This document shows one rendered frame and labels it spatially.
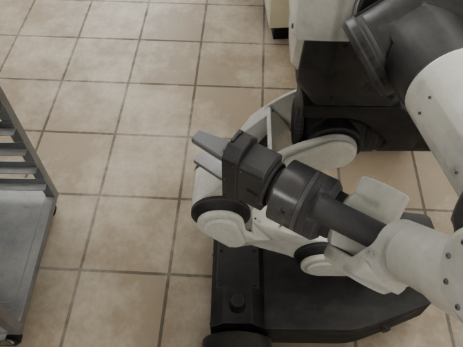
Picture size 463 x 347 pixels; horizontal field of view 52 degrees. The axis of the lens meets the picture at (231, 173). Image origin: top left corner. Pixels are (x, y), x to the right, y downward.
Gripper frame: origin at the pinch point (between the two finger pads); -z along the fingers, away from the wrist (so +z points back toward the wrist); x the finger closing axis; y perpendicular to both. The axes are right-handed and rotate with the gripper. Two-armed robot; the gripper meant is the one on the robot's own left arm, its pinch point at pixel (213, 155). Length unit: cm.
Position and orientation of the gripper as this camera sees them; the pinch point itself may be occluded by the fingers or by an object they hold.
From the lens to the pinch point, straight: 68.0
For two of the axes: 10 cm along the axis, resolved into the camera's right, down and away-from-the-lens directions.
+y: -5.2, 6.9, -5.0
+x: 0.1, -5.8, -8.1
